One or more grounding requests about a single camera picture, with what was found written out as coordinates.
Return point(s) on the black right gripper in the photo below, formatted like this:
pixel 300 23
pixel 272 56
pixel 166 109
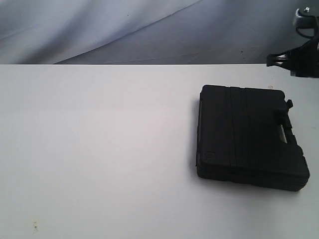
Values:
pixel 303 60

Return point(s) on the black plastic tool case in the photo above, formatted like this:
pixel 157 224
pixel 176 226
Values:
pixel 244 135

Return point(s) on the grey backdrop cloth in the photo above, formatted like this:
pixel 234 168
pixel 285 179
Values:
pixel 146 31

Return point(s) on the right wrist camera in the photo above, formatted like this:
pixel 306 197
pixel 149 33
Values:
pixel 306 18

